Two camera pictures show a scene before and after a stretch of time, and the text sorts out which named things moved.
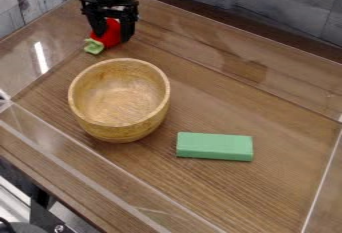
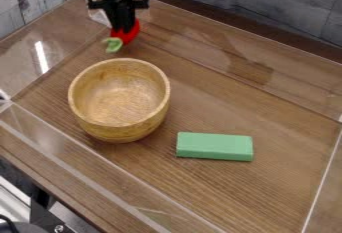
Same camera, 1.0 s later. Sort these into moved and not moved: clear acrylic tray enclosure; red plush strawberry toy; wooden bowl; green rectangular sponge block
Moved: red plush strawberry toy
Not moved: clear acrylic tray enclosure; wooden bowl; green rectangular sponge block
